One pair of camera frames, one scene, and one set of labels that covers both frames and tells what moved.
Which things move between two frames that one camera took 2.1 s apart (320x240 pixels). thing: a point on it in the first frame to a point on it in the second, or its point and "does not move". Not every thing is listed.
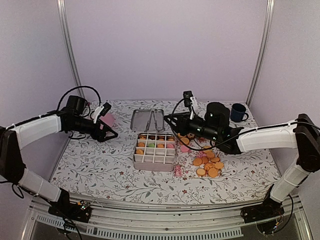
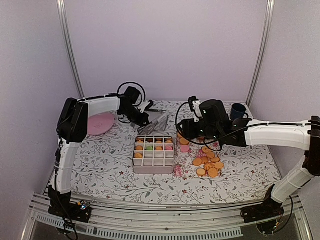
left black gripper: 101,136 to 141,122
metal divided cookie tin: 155,152 does not move
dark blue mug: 238,114 does not move
